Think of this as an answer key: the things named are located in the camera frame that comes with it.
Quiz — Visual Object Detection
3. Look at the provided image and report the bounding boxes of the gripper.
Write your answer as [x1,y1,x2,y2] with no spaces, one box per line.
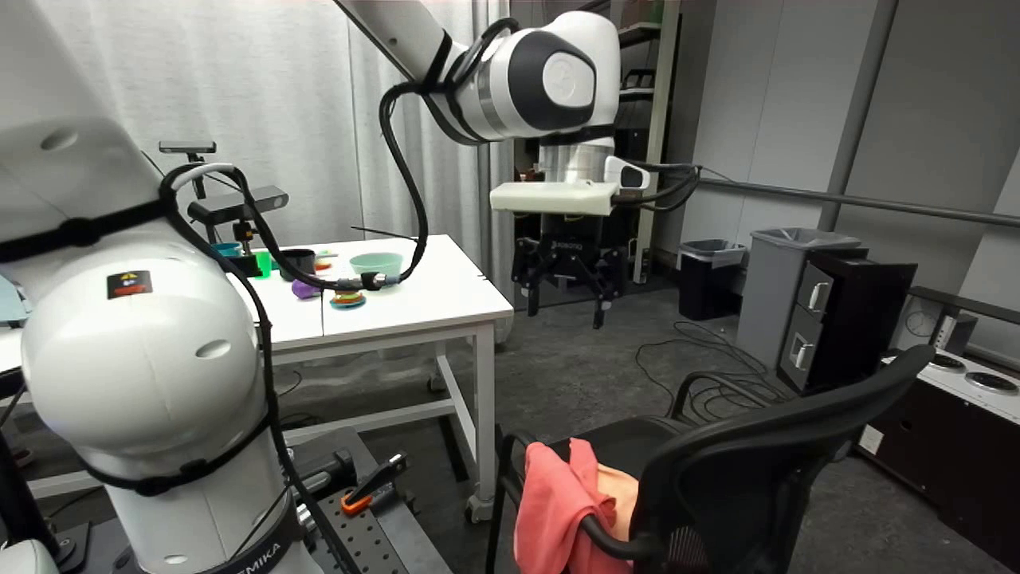
[512,214,630,331]

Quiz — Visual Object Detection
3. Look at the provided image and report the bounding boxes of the orange cloth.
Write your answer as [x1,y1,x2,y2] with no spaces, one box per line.
[513,437,640,574]

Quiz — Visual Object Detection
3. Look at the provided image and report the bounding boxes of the black office chair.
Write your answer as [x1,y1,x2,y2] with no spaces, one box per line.
[484,344,938,574]

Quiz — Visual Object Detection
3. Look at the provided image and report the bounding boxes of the white table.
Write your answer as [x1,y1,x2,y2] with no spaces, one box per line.
[0,234,515,525]

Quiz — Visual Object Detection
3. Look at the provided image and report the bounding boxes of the black waste bin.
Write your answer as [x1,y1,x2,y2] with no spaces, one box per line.
[677,239,748,322]

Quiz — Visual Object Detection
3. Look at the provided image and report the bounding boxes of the white shelf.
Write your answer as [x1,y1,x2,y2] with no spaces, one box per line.
[614,0,683,285]

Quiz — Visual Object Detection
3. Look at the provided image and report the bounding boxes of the teal bowl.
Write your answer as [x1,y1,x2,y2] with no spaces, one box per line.
[348,251,406,278]

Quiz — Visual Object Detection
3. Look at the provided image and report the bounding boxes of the grey waste bin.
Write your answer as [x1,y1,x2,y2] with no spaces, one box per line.
[736,227,862,372]

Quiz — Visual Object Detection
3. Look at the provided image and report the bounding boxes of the grey drawer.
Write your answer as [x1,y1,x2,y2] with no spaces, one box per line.
[779,305,825,392]
[795,261,835,324]

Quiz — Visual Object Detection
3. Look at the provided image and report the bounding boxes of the black cup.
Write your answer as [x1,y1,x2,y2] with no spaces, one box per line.
[278,248,318,282]

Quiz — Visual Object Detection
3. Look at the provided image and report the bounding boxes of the black drawer cabinet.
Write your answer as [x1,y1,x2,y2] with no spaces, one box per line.
[778,250,920,397]

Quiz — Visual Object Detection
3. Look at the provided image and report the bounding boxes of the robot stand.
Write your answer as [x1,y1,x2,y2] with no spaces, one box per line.
[44,425,457,574]

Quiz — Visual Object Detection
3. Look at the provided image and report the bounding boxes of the white curtain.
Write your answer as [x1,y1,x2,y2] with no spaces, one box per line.
[32,0,515,345]

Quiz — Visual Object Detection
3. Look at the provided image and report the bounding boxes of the toy stove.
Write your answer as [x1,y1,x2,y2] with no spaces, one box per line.
[856,346,1020,568]

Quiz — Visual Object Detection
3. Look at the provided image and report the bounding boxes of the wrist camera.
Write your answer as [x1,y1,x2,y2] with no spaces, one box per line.
[489,180,622,217]

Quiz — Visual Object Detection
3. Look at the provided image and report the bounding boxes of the black cables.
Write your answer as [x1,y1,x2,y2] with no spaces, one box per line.
[634,319,794,426]

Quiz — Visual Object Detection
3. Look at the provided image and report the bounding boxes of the clamp with orange handle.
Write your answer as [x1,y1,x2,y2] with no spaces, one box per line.
[340,451,410,516]

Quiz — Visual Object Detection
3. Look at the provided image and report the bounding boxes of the camera on mount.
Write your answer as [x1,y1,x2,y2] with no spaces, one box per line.
[186,187,290,278]
[158,140,218,201]

